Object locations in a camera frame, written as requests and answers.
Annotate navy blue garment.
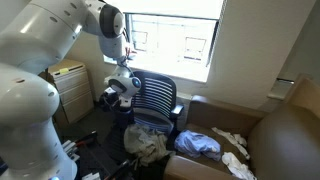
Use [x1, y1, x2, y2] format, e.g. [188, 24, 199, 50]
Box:
[99, 96, 137, 132]

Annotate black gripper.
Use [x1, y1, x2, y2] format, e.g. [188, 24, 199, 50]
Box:
[99, 94, 121, 113]

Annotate grey glossy panel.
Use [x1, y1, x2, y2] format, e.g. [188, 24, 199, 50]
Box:
[266, 77, 296, 102]

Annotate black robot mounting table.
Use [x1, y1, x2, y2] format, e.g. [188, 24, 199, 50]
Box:
[59, 129, 135, 180]

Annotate white connector blocks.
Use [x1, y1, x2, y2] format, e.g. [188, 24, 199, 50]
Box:
[61, 139, 82, 163]

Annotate small white box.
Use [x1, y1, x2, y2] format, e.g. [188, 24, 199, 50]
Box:
[81, 171, 101, 180]

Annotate red handled tool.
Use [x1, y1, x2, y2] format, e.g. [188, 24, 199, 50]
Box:
[74, 139, 90, 147]

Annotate tan leather couch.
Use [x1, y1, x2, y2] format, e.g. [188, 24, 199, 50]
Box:
[163, 74, 320, 180]

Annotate white wall radiator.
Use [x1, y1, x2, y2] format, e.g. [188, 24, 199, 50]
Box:
[103, 74, 193, 132]

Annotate light blue shirt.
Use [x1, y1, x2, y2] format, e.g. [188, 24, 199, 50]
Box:
[173, 129, 223, 162]

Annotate grey t-shirt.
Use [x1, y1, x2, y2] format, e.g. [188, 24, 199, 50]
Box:
[123, 123, 173, 168]

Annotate wooden filing cabinet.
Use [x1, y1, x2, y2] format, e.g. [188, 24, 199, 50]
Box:
[45, 58, 96, 127]

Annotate window with dark frame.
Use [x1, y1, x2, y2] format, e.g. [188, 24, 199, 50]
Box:
[99, 0, 224, 83]

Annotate white patterned cloth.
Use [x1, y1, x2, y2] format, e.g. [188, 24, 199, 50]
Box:
[221, 151, 258, 180]
[211, 126, 251, 161]

